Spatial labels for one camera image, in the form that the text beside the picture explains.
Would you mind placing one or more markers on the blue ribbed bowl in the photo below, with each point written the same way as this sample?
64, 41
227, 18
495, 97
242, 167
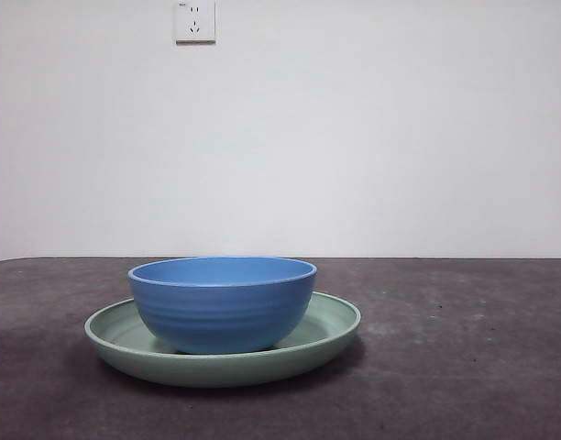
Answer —
221, 311

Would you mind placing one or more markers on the green round plate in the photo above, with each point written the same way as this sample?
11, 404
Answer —
216, 371

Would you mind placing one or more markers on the white wall socket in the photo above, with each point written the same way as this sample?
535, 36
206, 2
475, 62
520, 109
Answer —
195, 23

